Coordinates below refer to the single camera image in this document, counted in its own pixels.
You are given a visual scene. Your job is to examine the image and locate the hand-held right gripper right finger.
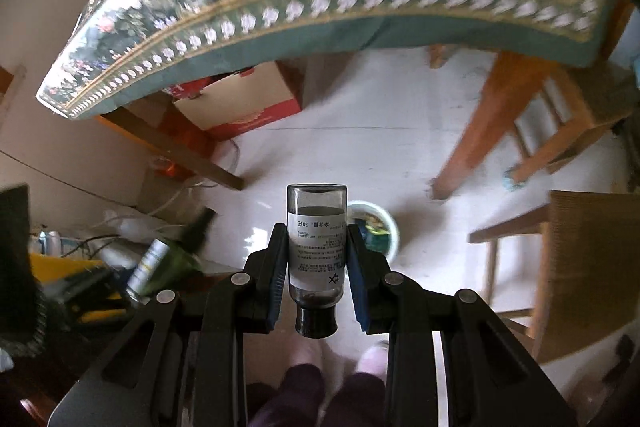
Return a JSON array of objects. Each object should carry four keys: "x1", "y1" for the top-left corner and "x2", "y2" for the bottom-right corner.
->
[{"x1": 346, "y1": 223, "x2": 576, "y2": 427}]

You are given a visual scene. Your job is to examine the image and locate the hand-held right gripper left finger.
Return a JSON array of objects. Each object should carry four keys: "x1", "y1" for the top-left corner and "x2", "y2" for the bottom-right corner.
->
[{"x1": 47, "y1": 223, "x2": 293, "y2": 427}]

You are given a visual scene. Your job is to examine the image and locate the small clear glass bottle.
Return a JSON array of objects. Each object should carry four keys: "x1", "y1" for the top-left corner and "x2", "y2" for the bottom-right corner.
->
[{"x1": 285, "y1": 181, "x2": 349, "y2": 339}]

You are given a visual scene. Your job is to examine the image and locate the white plastic bucket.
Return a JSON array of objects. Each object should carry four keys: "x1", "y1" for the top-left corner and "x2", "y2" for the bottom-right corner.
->
[{"x1": 346, "y1": 200, "x2": 400, "y2": 268}]

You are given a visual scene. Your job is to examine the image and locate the pink slipper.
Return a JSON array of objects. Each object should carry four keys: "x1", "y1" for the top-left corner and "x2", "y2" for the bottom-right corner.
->
[{"x1": 287, "y1": 336, "x2": 346, "y2": 383}]

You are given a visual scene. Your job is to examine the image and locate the green glass bottle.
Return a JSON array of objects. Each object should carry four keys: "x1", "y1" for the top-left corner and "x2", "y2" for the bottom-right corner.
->
[{"x1": 149, "y1": 206, "x2": 216, "y2": 288}]

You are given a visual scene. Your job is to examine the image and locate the person's purple trousers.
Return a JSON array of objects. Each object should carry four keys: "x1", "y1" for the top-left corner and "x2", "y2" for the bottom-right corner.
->
[{"x1": 249, "y1": 361, "x2": 386, "y2": 427}]

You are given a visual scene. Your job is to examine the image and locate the silver labelled can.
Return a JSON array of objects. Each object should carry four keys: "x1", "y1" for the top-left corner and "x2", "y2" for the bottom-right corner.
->
[{"x1": 124, "y1": 239, "x2": 169, "y2": 303}]

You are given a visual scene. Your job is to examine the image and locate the red cardboard box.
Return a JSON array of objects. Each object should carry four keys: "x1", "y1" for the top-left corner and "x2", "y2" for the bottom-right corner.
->
[{"x1": 159, "y1": 59, "x2": 304, "y2": 140}]

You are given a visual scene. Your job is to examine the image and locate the wooden table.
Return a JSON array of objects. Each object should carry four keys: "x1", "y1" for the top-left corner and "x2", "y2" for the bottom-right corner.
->
[{"x1": 95, "y1": 42, "x2": 551, "y2": 202}]

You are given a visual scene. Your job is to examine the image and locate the yellow plastic object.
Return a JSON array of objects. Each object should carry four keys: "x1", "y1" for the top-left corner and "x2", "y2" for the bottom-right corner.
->
[{"x1": 29, "y1": 251, "x2": 126, "y2": 323}]

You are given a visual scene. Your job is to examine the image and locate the woven wooden chair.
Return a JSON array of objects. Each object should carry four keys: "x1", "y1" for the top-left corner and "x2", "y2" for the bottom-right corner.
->
[{"x1": 467, "y1": 189, "x2": 640, "y2": 364}]

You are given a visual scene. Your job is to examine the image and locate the wooden stool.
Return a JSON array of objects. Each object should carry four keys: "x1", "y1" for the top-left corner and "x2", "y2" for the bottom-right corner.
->
[{"x1": 507, "y1": 66, "x2": 626, "y2": 188}]

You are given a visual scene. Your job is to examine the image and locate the white cable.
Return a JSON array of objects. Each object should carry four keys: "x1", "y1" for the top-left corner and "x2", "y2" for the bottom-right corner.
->
[{"x1": 149, "y1": 141, "x2": 241, "y2": 218}]

